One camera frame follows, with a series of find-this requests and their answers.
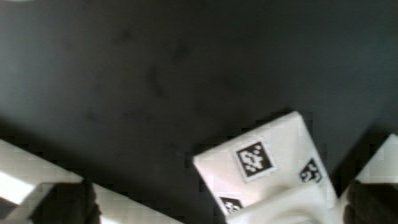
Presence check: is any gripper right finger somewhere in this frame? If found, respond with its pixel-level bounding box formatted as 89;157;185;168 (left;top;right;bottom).
343;181;398;224

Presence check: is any white U-shaped frame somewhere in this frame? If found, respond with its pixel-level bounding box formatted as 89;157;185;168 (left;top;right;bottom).
0;134;398;224

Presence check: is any white lamp base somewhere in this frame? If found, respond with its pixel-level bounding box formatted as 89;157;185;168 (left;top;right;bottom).
194;112;339;224

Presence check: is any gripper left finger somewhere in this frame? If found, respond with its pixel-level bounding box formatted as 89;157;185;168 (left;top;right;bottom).
30;182;101;224

